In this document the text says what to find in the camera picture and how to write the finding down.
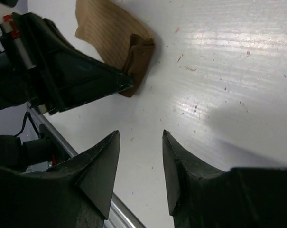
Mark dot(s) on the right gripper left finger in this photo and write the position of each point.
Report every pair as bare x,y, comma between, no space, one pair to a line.
36,200

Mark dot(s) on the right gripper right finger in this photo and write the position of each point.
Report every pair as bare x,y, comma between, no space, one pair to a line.
202,196

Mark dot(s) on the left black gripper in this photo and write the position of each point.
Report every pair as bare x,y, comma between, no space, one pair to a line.
38,65

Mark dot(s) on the brown sock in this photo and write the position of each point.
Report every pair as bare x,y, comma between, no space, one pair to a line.
121,40

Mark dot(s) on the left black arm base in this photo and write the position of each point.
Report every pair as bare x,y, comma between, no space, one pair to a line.
18,156

